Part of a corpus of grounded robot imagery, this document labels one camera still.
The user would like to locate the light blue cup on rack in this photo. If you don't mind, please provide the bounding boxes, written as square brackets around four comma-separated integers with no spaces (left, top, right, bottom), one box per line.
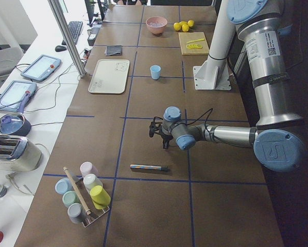
[55,178,74,196]

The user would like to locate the pink bowl of ice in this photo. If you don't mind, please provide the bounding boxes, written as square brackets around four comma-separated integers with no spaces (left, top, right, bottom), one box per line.
[146,16,167,35]

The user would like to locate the lemon slices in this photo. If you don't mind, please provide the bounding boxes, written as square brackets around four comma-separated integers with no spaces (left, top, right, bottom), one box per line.
[186,43,203,49]

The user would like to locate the teach pendant tablet far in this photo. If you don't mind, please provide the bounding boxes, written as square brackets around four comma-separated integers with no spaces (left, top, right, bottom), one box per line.
[21,55,61,82]

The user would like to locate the yellow lemon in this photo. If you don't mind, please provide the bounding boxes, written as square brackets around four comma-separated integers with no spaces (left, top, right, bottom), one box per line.
[173,23,182,31]
[179,21,187,26]
[181,24,190,32]
[187,20,195,28]

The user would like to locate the white cup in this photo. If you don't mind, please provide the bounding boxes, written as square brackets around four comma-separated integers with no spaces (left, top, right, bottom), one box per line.
[83,173,103,194]

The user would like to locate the grey folded cloth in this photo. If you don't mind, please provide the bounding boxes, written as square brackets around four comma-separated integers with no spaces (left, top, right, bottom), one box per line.
[105,45,122,56]

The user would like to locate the wooden cutting board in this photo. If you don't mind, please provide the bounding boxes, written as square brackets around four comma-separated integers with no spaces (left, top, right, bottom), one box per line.
[179,32,209,56]

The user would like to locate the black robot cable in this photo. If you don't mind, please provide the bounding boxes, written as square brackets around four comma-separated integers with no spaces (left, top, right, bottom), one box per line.
[152,108,221,145]

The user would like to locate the wooden rack handle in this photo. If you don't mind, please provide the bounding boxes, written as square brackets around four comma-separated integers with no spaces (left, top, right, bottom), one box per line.
[63,166,92,216]

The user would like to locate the black keyboard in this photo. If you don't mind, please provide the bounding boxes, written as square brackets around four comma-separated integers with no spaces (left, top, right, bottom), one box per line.
[68,21,83,44]

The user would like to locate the teach pendant tablet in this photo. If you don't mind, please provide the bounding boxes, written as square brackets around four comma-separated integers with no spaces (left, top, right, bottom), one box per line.
[0,81,37,113]
[21,55,61,82]

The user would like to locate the cream bear tray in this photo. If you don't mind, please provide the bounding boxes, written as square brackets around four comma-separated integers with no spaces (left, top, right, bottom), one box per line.
[88,59,130,94]

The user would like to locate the pink cup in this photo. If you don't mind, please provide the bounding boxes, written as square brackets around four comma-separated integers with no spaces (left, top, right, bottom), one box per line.
[80,162,99,177]

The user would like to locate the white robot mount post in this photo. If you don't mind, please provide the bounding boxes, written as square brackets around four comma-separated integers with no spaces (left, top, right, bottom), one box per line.
[193,0,236,90]

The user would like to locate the grey cup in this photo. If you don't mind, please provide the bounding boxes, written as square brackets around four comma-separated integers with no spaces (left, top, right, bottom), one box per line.
[67,203,86,224]

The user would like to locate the blue pot with lid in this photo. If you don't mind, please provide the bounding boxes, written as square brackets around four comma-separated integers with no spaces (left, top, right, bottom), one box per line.
[0,113,31,136]

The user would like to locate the yellow green cup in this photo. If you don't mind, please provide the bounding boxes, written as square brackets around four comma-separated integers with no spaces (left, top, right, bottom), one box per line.
[90,185,111,209]

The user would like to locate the black computer mouse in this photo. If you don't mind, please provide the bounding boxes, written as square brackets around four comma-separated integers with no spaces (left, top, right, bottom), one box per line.
[55,45,67,52]

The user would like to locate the teach pendant tablet near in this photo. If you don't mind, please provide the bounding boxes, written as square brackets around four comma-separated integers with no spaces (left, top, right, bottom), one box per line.
[0,81,37,113]

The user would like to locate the mint green cup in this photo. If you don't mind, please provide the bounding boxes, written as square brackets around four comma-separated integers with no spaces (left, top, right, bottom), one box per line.
[62,190,80,208]

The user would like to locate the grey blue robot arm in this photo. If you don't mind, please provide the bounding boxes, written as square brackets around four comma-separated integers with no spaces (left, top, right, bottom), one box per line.
[149,1,308,172]

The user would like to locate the cream toaster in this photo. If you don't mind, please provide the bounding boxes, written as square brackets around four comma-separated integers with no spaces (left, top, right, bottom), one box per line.
[0,135,42,172]

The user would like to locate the white wire cup rack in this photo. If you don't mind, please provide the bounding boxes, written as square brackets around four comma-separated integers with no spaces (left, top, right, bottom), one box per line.
[75,179,110,227]

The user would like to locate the aluminium frame post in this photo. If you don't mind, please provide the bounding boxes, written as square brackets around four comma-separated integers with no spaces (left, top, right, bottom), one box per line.
[48,0,86,78]

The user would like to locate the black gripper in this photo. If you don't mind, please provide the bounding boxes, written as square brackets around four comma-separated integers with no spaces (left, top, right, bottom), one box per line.
[149,116,169,149]

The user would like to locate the light blue plastic cup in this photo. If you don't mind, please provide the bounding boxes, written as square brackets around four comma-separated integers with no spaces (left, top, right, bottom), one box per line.
[150,65,161,80]

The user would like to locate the black power box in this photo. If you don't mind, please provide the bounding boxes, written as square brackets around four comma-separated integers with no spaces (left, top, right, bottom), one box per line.
[87,25,101,46]

